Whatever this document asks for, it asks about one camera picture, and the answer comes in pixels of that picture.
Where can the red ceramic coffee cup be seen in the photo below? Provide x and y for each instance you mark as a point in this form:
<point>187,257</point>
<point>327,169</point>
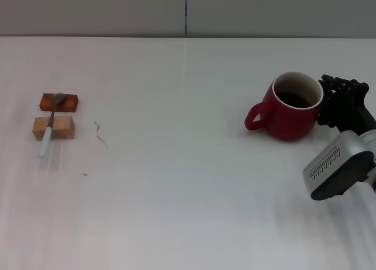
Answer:
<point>288,123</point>

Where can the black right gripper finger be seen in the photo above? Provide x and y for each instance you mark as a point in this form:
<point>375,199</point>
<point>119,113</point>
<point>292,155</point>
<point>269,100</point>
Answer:
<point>337,83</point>
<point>325,115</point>

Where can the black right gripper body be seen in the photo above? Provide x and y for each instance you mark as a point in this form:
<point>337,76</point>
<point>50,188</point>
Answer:
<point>352,117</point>

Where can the dark reddish wooden block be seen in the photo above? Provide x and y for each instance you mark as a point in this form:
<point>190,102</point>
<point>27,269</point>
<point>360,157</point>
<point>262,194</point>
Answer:
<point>70,103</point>

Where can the grey partition panel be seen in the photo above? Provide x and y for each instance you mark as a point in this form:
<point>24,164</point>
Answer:
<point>279,11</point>
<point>88,11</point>

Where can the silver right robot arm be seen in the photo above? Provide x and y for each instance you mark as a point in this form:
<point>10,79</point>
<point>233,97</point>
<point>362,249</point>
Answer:
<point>370,136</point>

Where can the light wooden block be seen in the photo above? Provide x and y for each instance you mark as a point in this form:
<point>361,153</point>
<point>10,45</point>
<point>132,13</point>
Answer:
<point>63,127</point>

